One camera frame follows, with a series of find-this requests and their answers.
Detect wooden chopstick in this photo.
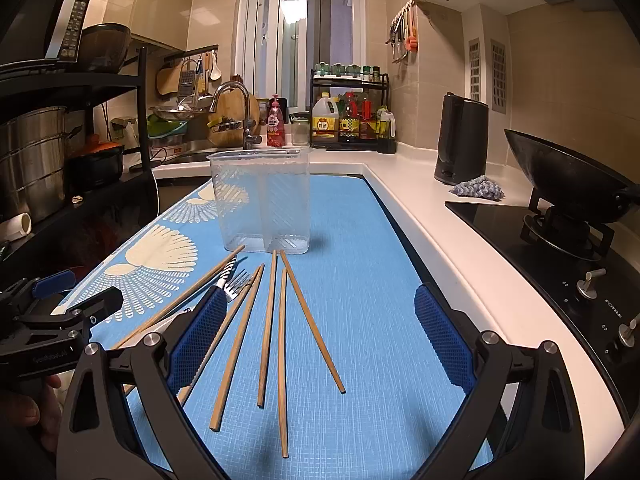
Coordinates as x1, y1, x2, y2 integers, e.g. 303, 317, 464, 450
257, 250, 278, 408
278, 270, 288, 458
209, 263, 265, 432
280, 249, 346, 394
178, 270, 258, 405
113, 244, 245, 349

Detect chrome kitchen faucet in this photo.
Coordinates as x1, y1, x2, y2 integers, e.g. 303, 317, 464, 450
207, 80, 262, 150

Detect hanging kitchen tools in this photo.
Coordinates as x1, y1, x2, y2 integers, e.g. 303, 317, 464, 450
386, 0, 419, 64

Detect person's left hand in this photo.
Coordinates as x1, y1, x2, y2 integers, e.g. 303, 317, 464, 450
1, 375, 62, 452

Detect black shelving rack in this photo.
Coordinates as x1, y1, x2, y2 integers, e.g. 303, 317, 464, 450
0, 46, 156, 221

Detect stainless steel pot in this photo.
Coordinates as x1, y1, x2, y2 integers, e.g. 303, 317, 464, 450
0, 106, 66, 222

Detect steel sink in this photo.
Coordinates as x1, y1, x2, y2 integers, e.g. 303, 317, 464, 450
165, 148, 218, 165

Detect black gas stove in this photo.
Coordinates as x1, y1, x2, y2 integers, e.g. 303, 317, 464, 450
446, 202, 639, 419

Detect clear plastic utensil container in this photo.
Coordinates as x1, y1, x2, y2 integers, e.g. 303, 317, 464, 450
208, 148, 310, 254

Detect blue patterned table mat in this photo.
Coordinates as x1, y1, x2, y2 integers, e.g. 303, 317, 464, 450
52, 173, 497, 480

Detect wooden cutting board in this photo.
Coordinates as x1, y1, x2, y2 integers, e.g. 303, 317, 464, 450
207, 88, 245, 148

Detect red dish soap bottle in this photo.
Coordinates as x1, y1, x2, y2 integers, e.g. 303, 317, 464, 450
267, 94, 285, 148

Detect dark bowl on rack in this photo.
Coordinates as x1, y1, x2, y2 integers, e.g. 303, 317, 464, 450
78, 23, 131, 74

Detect black wok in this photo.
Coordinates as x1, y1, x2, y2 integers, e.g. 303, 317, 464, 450
504, 129, 639, 223

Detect blue white dish cloth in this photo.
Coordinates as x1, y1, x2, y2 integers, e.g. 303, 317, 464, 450
450, 176, 504, 202

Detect microwave oven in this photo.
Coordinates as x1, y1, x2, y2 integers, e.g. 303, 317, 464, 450
1, 0, 90, 65

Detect glass jar green lid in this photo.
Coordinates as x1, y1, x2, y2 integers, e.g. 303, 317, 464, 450
290, 112, 310, 146

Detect yellow oil jug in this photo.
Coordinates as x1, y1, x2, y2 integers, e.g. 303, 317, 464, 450
311, 92, 340, 144

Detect black electric kettle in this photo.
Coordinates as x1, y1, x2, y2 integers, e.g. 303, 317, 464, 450
434, 92, 489, 185

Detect black spice rack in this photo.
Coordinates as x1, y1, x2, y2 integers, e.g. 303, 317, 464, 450
309, 65, 397, 154

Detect metal fork grey handle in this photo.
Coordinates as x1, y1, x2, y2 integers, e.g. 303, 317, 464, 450
215, 269, 252, 302

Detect window frame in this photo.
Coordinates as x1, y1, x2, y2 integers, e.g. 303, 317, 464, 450
232, 0, 367, 112

